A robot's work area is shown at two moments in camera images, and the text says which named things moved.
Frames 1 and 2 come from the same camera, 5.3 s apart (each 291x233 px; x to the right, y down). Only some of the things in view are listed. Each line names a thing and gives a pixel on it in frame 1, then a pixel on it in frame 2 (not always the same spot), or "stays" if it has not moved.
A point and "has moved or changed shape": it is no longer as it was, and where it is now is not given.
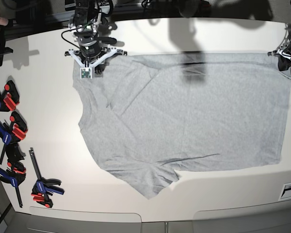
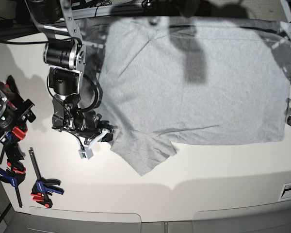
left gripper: (91, 54) to (67, 115)
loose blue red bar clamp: (43, 187) stays
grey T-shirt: (150, 115) has moved or changed shape
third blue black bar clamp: (15, 174) stays
